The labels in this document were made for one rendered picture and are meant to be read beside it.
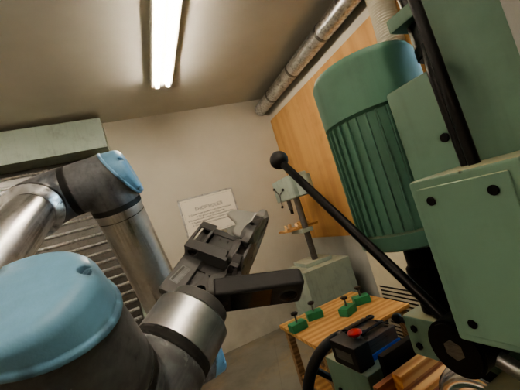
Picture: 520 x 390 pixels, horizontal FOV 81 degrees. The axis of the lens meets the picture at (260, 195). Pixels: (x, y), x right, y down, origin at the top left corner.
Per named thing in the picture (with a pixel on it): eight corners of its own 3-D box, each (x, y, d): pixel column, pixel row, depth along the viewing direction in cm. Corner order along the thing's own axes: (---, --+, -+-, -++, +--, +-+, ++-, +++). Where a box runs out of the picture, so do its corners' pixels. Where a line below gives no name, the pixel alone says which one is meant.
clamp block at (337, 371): (380, 364, 75) (368, 329, 76) (429, 385, 63) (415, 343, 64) (334, 396, 69) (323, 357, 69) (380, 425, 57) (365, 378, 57)
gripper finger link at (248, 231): (255, 207, 46) (230, 247, 39) (265, 210, 46) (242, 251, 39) (253, 230, 49) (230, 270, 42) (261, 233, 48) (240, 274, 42)
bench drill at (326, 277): (341, 317, 326) (297, 176, 335) (381, 333, 267) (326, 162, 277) (302, 336, 310) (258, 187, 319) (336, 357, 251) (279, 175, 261)
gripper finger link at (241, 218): (241, 189, 51) (216, 224, 44) (274, 200, 50) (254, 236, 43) (240, 203, 53) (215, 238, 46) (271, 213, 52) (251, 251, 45)
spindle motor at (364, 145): (406, 228, 64) (360, 89, 65) (500, 220, 48) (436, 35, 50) (343, 256, 56) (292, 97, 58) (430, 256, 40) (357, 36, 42)
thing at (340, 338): (367, 332, 74) (360, 310, 75) (405, 343, 65) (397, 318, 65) (326, 357, 69) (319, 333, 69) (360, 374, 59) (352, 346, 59)
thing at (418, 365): (461, 364, 62) (450, 330, 63) (471, 367, 61) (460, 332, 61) (403, 412, 54) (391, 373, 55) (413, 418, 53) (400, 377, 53)
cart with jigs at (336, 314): (372, 357, 236) (347, 277, 239) (437, 389, 183) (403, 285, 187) (300, 400, 211) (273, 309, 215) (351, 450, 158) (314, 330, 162)
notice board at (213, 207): (242, 224, 354) (231, 186, 356) (243, 224, 352) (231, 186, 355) (188, 241, 331) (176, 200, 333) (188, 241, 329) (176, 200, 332)
